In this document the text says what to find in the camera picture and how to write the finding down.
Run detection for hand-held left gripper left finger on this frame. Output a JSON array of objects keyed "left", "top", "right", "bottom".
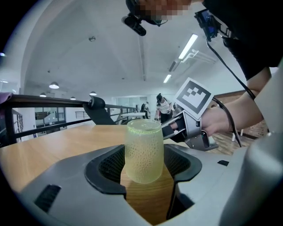
[{"left": 17, "top": 143, "right": 153, "bottom": 226}]

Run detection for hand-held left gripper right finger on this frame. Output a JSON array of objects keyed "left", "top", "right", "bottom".
[{"left": 154, "top": 143, "right": 250, "bottom": 226}]

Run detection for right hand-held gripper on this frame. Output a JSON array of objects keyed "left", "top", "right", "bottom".
[{"left": 161, "top": 77, "right": 219, "bottom": 152}]

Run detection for translucent yellow-green cup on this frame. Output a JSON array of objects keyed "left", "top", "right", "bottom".
[{"left": 124, "top": 119, "right": 164, "bottom": 184}]

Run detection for person's right forearm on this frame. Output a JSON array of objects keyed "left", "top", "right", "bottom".
[{"left": 201, "top": 66, "right": 273, "bottom": 136}]

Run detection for white table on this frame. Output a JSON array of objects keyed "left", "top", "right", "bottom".
[{"left": 120, "top": 112, "right": 146, "bottom": 119}]

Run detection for ceiling air vent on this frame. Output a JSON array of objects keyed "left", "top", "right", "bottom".
[{"left": 168, "top": 59, "right": 181, "bottom": 73}]

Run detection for black mesh chair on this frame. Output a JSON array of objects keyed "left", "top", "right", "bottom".
[{"left": 82, "top": 95, "right": 119, "bottom": 126}]

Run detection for white ceiling pipes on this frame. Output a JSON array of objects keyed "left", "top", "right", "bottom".
[{"left": 183, "top": 49, "right": 217, "bottom": 65}]

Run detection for long fluorescent ceiling light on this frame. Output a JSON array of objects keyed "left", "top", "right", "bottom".
[{"left": 178, "top": 34, "right": 199, "bottom": 60}]

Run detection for black metal railing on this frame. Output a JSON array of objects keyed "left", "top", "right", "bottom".
[{"left": 0, "top": 94, "right": 126, "bottom": 148}]

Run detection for black chest-mounted device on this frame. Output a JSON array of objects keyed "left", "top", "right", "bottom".
[{"left": 194, "top": 8, "right": 233, "bottom": 42}]

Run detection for person's head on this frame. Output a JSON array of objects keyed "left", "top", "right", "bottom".
[{"left": 125, "top": 0, "right": 204, "bottom": 27}]

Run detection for person's black shirt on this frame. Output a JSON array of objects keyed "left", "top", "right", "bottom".
[{"left": 202, "top": 0, "right": 283, "bottom": 81}]

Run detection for black cable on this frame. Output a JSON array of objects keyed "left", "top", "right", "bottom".
[{"left": 206, "top": 38, "right": 257, "bottom": 148}]

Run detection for ceiling track rail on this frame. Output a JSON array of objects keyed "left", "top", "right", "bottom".
[{"left": 138, "top": 35, "right": 147, "bottom": 82}]

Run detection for black head-mounted camera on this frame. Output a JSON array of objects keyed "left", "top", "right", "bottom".
[{"left": 121, "top": 12, "right": 147, "bottom": 37}]

